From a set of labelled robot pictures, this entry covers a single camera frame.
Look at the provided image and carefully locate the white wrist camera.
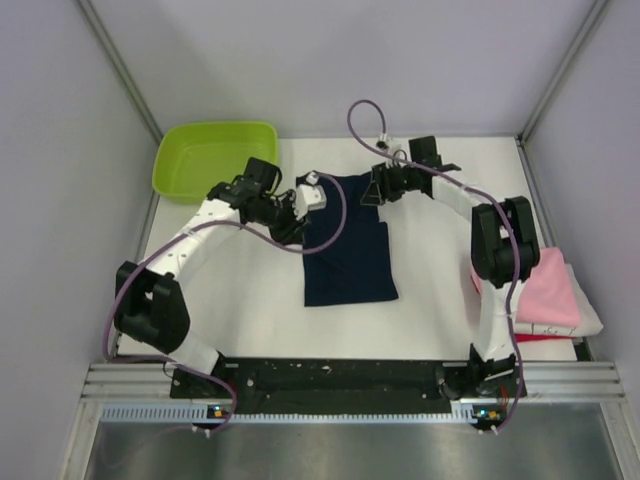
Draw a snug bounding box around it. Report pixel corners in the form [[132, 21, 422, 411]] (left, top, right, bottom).
[[375, 133, 407, 166], [293, 171, 327, 220]]

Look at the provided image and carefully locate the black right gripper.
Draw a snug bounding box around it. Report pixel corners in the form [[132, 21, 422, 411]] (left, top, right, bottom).
[[360, 161, 419, 208]]

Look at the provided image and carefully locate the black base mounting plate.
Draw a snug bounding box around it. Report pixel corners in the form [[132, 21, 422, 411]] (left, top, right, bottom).
[[170, 357, 526, 415]]

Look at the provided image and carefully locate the pink folded t shirt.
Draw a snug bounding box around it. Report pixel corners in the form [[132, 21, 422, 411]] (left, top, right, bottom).
[[469, 247, 582, 326]]

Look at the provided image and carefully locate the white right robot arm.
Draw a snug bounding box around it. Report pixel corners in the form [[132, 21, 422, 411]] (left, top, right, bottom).
[[361, 134, 541, 398]]

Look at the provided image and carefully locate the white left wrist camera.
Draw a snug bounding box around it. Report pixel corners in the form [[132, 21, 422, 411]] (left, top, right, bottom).
[[293, 171, 327, 220]]

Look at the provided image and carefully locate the lime green plastic basin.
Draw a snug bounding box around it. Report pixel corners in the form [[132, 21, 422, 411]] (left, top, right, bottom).
[[152, 121, 279, 205]]

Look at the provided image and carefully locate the navy blue t shirt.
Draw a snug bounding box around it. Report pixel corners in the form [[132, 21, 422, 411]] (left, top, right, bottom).
[[302, 173, 399, 307]]

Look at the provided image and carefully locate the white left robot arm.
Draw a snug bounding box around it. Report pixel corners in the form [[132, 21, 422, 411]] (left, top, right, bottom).
[[113, 158, 325, 397]]

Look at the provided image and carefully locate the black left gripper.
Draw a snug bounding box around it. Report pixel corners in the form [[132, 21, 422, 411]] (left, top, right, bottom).
[[253, 192, 311, 247]]

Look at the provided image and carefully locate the grey slotted cable duct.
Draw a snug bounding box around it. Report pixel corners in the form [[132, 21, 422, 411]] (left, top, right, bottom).
[[101, 403, 502, 424]]

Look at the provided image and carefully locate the red folded t shirt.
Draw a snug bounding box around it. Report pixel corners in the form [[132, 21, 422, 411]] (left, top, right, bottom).
[[515, 333, 571, 343]]

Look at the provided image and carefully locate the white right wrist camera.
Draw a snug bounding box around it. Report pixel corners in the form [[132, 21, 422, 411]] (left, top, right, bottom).
[[375, 133, 407, 166]]

